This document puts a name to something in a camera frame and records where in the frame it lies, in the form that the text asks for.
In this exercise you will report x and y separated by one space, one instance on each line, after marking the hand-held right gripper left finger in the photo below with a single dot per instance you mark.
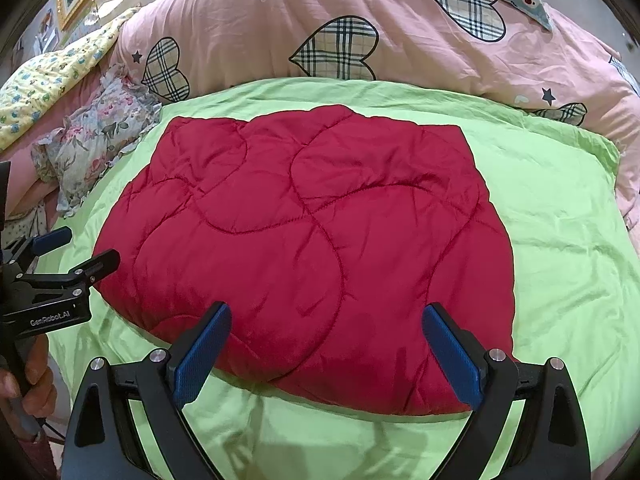
200 355

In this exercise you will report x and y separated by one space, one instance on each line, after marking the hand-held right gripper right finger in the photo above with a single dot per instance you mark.
455 355

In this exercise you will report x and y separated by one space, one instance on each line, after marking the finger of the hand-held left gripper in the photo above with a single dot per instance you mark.
95 266
50 240

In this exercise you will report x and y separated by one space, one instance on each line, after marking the red quilted puffer jacket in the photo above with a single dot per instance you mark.
300 235

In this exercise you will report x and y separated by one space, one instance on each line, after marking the person's left hand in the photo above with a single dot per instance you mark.
45 375

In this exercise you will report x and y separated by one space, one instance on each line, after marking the floral ruffled pillow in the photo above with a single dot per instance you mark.
100 135

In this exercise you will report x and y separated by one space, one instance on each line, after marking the light green blanket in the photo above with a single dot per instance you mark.
565 260

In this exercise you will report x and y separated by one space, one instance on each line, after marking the yellow floral quilt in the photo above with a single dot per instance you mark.
50 75

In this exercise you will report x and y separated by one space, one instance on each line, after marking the pink quilt with plaid hearts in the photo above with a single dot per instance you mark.
240 35

